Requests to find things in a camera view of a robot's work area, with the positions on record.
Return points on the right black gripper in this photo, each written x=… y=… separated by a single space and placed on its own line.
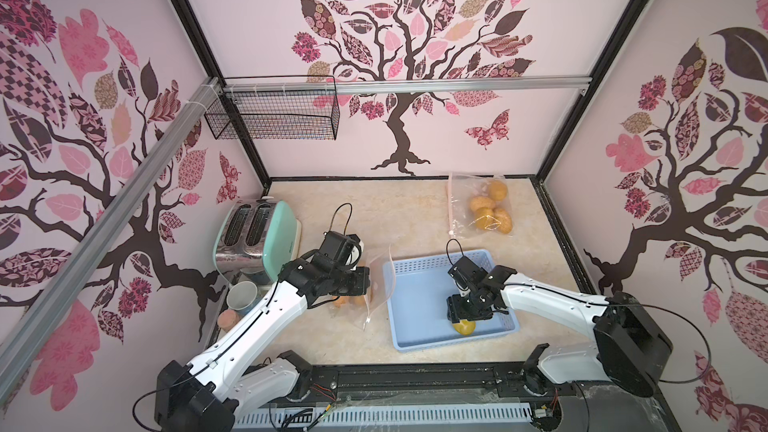
x=468 y=307

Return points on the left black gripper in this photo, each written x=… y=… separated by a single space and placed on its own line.
x=362 y=283

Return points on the orange potato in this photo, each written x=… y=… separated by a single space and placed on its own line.
x=480 y=202
x=504 y=222
x=484 y=219
x=497 y=190
x=342 y=300
x=359 y=302

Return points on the yellow green potato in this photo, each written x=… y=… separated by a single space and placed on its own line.
x=464 y=327

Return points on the clear zipper bag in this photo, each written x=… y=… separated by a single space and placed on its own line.
x=382 y=277
x=460 y=189

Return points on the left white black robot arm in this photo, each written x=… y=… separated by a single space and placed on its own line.
x=220 y=385

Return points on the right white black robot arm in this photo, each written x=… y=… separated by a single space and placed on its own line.
x=624 y=345

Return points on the light blue plastic basket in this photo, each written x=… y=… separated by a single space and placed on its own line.
x=417 y=307

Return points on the mint green toaster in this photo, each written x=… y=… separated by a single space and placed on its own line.
x=256 y=240

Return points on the blue floral mug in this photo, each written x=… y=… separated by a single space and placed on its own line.
x=243 y=297

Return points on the cork stopper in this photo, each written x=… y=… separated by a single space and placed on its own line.
x=227 y=320

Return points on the white vent strip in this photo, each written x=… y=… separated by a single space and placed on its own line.
x=386 y=417

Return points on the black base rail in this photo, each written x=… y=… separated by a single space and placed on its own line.
x=580 y=406

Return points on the black wire basket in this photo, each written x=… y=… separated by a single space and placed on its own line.
x=277 y=107

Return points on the aluminium frame bar back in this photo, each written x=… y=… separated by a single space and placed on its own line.
x=408 y=84

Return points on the aluminium frame bar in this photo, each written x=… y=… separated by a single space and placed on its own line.
x=408 y=84
x=30 y=334

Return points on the aluminium frame bar left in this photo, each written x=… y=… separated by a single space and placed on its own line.
x=30 y=334

